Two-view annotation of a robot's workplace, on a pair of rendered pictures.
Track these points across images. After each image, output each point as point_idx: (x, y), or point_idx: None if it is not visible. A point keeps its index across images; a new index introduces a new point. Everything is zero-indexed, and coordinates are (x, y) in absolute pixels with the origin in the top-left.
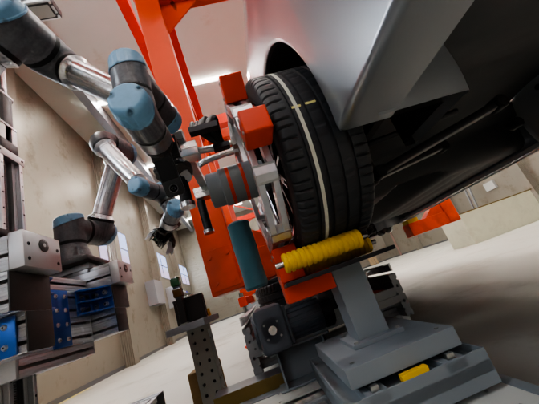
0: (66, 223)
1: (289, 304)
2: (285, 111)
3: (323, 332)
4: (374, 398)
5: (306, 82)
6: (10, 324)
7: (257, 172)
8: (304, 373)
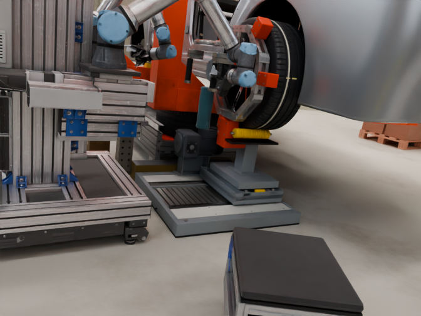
0: (94, 26)
1: (203, 136)
2: (283, 78)
3: (210, 155)
4: (245, 194)
5: (298, 63)
6: (135, 123)
7: (255, 97)
8: (188, 169)
